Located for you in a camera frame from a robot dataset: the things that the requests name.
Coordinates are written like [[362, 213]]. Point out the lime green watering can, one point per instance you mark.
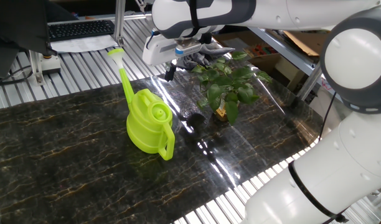
[[147, 130]]

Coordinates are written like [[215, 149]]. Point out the black computer keyboard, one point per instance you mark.
[[81, 29]]

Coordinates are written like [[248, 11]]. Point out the aluminium frame post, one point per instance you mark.
[[119, 21]]

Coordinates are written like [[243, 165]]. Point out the grey crumpled cloth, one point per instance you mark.
[[215, 49]]

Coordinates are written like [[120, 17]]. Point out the black computer monitor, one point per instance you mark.
[[19, 25]]

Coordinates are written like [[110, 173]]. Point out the green leafy potted plant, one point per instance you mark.
[[221, 82]]

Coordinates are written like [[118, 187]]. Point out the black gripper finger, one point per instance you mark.
[[174, 68], [167, 76]]

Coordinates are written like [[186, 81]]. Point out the black marble pattern mat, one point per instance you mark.
[[69, 155]]

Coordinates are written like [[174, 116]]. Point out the brown cardboard sheet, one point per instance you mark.
[[308, 42]]

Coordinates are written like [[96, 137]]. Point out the white base block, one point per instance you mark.
[[52, 65]]

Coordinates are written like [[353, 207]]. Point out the short aluminium bracket post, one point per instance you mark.
[[36, 67]]

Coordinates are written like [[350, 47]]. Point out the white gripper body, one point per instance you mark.
[[156, 51]]

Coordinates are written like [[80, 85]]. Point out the white paper sheets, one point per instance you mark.
[[84, 45]]

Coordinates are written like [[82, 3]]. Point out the aluminium table frame beam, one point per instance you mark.
[[285, 51]]

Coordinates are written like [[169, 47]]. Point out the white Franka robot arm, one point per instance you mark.
[[349, 161]]

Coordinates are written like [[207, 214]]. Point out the aluminium table frame leg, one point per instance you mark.
[[308, 83]]

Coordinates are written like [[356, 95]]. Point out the colourful small parts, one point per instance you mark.
[[260, 49]]

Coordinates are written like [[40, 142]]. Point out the open cardboard box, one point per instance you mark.
[[290, 70]]

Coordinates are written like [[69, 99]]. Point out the silver blue-tipped flange bracket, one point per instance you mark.
[[188, 47]]

